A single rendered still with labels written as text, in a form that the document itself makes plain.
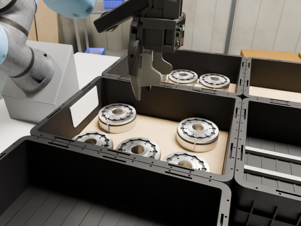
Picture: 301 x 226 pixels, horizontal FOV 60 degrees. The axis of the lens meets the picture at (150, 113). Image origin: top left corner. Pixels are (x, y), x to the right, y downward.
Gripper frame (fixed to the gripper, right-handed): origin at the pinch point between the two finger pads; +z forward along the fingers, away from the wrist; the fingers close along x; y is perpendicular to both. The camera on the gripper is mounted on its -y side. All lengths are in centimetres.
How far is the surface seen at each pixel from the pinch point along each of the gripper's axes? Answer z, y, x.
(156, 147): 13.9, 3.7, 1.1
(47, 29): 32, -198, 208
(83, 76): 23, -54, 60
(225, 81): 9.4, 14.3, 41.4
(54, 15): 15, -187, 210
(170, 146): 16.5, 5.7, 6.5
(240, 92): 4.9, 19.3, 20.4
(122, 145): 14.4, -3.8, -0.5
